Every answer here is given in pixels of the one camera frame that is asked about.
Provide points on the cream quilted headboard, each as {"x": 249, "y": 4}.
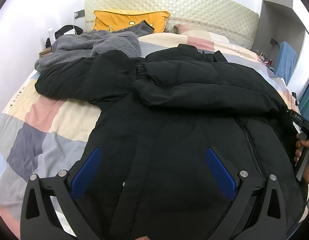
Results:
{"x": 224, "y": 17}

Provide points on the blue cloth on chair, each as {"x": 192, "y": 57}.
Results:
{"x": 286, "y": 62}

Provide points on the grey fleece garment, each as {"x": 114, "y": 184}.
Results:
{"x": 71, "y": 47}

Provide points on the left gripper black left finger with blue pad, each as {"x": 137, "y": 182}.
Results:
{"x": 39, "y": 219}

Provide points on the black bag on nightstand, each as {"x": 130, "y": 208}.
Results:
{"x": 68, "y": 29}

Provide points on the blue curtain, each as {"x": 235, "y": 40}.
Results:
{"x": 304, "y": 104}

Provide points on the pastel checked duvet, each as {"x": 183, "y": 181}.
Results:
{"x": 43, "y": 136}

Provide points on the black puffer jacket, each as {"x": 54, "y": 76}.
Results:
{"x": 159, "y": 115}

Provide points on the yellow pillow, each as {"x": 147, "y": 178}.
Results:
{"x": 113, "y": 20}

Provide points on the wall socket panel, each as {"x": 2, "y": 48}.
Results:
{"x": 79, "y": 14}

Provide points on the wooden nightstand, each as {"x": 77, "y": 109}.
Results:
{"x": 45, "y": 52}

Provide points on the white bottle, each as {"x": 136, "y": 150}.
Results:
{"x": 51, "y": 35}

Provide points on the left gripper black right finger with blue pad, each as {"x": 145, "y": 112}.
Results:
{"x": 256, "y": 210}

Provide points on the person's right hand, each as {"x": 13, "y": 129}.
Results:
{"x": 302, "y": 158}

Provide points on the pink checked pillow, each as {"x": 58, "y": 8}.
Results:
{"x": 187, "y": 30}

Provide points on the grey white wardrobe cabinet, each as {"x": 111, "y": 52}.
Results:
{"x": 278, "y": 23}

